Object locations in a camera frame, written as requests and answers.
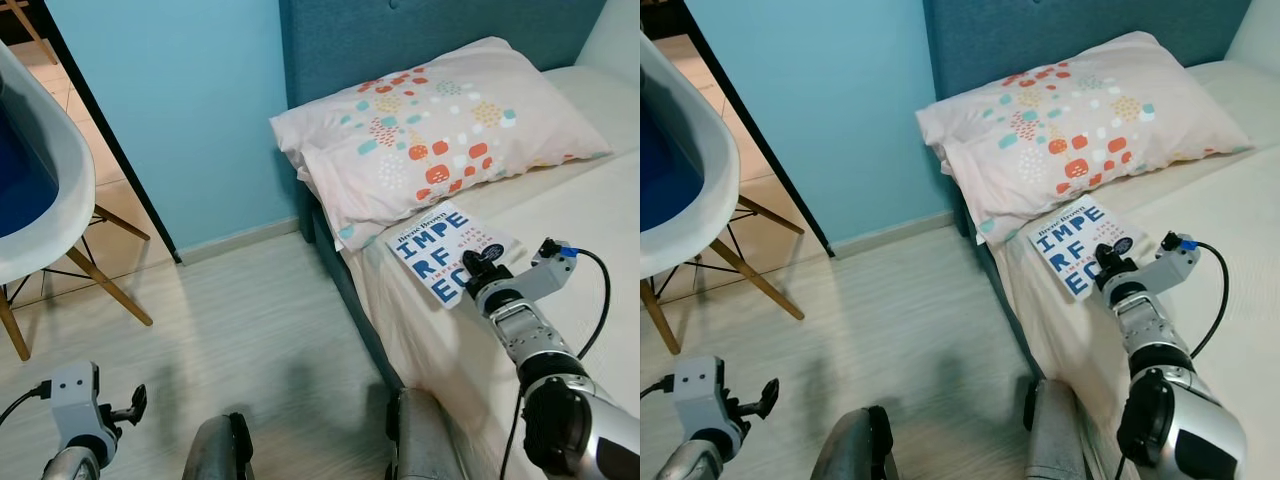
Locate teal upholstered bed frame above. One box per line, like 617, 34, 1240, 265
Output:
922, 0, 1256, 386
278, 0, 613, 393

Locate dark blue seat cushion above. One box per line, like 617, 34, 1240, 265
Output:
0, 103, 61, 242
640, 95, 698, 237

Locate white book with blue letters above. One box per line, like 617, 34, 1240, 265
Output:
385, 203, 521, 310
1030, 197, 1137, 300

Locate black door frame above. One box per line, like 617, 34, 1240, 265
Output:
20, 0, 184, 266
665, 0, 837, 260

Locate grey robot left leg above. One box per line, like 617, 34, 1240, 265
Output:
184, 411, 257, 480
810, 404, 902, 480

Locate grey robot leg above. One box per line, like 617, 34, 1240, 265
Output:
184, 411, 257, 480
810, 404, 902, 480
385, 387, 473, 480
1022, 377, 1093, 480

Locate pink pillow with coloured dots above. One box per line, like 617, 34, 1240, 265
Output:
915, 30, 1257, 247
270, 37, 614, 252

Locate grey robot right leg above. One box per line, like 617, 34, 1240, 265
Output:
385, 387, 473, 480
1022, 377, 1093, 480

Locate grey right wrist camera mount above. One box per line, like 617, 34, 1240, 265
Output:
500, 239, 582, 302
1138, 234, 1202, 297

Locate white sheeted mattress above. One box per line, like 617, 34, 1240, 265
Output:
345, 65, 641, 480
990, 60, 1280, 480

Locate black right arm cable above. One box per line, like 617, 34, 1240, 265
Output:
1188, 240, 1230, 361
572, 249, 612, 363

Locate white shell chair wooden legs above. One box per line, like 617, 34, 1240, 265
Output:
0, 40, 157, 362
640, 35, 807, 357

